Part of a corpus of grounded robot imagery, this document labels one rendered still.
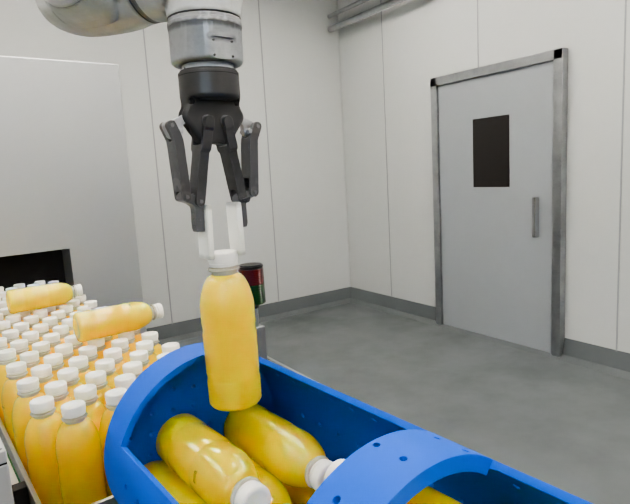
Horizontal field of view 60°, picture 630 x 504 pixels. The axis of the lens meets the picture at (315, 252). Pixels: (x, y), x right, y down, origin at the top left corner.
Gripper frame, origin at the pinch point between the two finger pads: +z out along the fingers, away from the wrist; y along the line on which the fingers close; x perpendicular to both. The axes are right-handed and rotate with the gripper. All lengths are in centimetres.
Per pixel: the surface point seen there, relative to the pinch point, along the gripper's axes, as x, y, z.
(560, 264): 135, 341, 68
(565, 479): 54, 196, 140
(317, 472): -13.7, 3.4, 29.3
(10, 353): 76, -16, 30
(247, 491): -14.0, -6.6, 27.4
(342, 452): -7.2, 12.7, 32.7
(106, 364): 50, -3, 30
